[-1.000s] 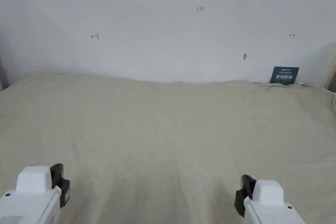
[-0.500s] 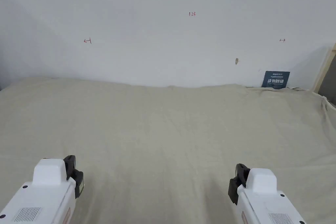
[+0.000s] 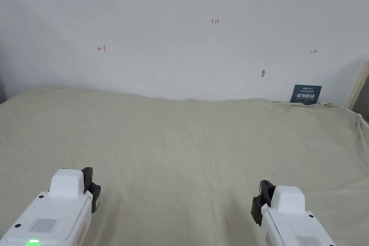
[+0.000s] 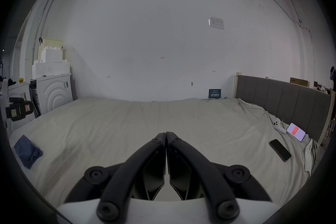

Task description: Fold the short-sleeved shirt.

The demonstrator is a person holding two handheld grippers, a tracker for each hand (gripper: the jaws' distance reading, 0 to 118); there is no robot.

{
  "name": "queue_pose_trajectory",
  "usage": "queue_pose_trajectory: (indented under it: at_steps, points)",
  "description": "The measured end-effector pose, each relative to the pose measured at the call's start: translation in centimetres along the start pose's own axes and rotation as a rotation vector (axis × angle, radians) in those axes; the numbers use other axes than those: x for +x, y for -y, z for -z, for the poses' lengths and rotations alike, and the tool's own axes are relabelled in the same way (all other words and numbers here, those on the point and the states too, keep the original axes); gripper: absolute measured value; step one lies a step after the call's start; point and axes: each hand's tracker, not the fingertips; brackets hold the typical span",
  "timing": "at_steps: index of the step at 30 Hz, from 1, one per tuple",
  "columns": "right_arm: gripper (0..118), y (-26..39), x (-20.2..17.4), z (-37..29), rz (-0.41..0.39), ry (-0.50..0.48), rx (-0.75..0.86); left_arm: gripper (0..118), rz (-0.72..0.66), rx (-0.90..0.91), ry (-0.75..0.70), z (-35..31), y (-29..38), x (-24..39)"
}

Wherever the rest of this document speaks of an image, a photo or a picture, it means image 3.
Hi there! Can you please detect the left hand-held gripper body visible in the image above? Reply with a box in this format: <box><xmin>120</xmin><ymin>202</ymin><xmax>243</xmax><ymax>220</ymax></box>
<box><xmin>0</xmin><ymin>167</ymin><xmax>102</xmax><ymax>246</ymax></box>

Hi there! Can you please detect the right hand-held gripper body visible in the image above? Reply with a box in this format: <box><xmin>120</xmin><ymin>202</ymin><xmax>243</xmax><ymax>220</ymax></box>
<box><xmin>251</xmin><ymin>180</ymin><xmax>336</xmax><ymax>246</ymax></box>

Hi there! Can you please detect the dark blue sign card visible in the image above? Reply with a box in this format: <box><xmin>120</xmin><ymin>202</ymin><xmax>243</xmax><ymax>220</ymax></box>
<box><xmin>290</xmin><ymin>84</ymin><xmax>322</xmax><ymax>104</ymax></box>

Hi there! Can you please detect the bed with beige sheet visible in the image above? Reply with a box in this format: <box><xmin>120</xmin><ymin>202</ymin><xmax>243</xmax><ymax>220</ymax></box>
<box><xmin>0</xmin><ymin>85</ymin><xmax>369</xmax><ymax>246</ymax></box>

